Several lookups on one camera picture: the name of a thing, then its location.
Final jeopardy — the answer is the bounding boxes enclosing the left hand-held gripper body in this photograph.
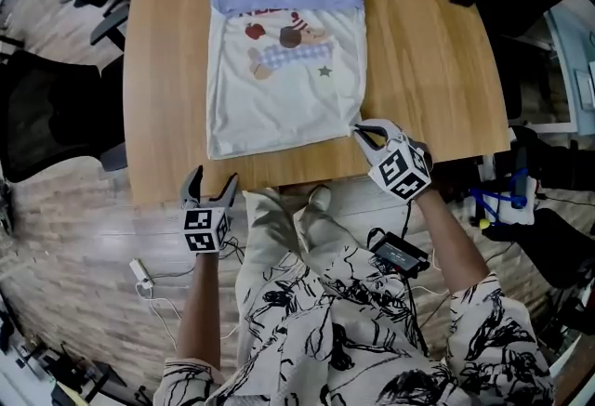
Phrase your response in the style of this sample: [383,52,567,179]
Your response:
[181,196,232,255]

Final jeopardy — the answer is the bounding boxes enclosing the black box device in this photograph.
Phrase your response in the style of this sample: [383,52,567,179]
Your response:
[368,230,431,279]

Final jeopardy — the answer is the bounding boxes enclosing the white bag with blue straps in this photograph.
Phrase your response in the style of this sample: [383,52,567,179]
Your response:
[468,167,538,228]

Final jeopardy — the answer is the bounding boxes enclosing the person's right forearm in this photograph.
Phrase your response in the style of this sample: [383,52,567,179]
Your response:
[410,189,490,295]

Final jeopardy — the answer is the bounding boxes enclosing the white cable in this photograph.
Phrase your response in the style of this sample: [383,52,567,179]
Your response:
[135,281,181,350]

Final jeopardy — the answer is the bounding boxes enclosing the black cable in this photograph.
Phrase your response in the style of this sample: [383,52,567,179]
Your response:
[217,234,246,265]

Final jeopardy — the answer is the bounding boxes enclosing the black mesh office chair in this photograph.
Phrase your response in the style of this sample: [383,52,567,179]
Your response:
[0,49,129,185]

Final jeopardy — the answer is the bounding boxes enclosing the white power strip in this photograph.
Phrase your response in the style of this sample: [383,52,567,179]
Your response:
[128,257,155,290]

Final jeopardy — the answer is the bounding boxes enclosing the person's black-patterned white shirt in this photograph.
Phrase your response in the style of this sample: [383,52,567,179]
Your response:
[152,244,557,406]

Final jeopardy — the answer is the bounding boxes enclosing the person's left forearm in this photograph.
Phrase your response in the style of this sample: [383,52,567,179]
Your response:
[175,249,223,372]

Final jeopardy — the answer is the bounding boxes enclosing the person's beige trousers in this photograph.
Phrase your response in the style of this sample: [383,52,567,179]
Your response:
[234,183,368,396]

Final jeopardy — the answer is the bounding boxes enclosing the white and blue long-sleeved shirt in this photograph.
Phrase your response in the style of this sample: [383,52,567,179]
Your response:
[205,0,369,161]

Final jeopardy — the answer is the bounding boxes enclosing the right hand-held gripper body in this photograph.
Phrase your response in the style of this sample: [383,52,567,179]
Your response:
[367,131,434,203]

